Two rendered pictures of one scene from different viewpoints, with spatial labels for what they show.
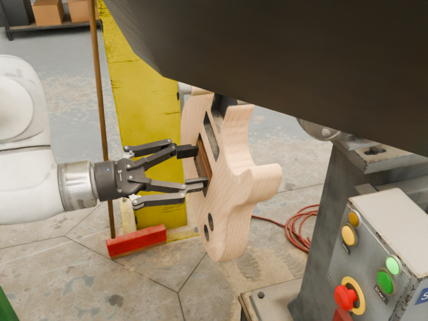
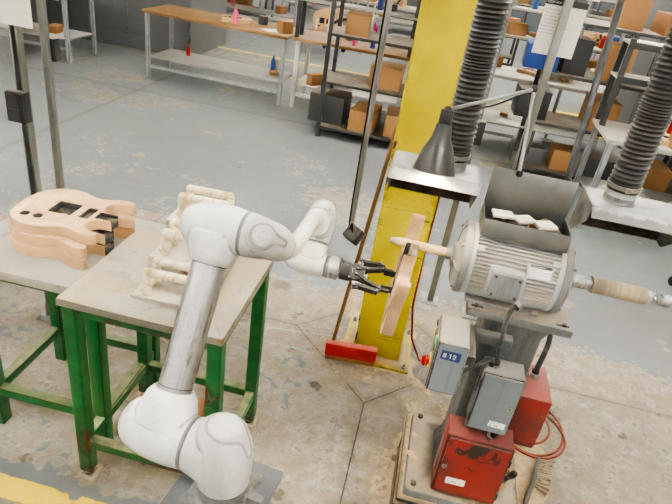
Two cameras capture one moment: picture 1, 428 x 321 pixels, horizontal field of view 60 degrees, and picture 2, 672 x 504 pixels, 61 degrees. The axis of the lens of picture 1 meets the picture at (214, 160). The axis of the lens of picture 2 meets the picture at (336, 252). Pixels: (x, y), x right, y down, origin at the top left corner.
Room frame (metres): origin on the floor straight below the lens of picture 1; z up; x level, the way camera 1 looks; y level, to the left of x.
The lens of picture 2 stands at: (-1.17, -0.50, 2.19)
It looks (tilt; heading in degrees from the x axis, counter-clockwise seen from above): 29 degrees down; 24
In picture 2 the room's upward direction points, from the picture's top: 9 degrees clockwise
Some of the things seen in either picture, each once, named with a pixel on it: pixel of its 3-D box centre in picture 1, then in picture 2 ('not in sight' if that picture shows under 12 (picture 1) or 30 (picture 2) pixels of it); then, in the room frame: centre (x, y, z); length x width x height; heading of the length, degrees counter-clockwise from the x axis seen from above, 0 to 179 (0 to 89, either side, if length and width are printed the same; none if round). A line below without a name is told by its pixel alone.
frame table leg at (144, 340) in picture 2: not in sight; (143, 322); (0.43, 1.12, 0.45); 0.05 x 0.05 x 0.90; 16
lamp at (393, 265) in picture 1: (392, 265); not in sight; (0.32, -0.24, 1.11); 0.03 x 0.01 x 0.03; 16
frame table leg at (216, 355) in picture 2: not in sight; (212, 429); (0.10, 0.45, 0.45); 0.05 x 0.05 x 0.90; 16
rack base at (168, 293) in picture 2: not in sight; (174, 293); (0.18, 0.71, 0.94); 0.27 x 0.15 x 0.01; 110
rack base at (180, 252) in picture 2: not in sight; (190, 263); (0.32, 0.76, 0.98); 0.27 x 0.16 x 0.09; 110
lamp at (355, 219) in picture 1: (353, 219); not in sight; (0.41, -0.21, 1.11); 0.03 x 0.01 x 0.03; 16
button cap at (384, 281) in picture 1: (388, 281); not in sight; (0.32, -0.24, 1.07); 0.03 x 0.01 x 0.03; 16
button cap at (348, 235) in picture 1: (351, 234); not in sight; (0.41, -0.22, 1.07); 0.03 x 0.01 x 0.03; 16
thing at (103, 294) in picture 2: not in sight; (174, 352); (0.26, 0.78, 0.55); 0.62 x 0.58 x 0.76; 106
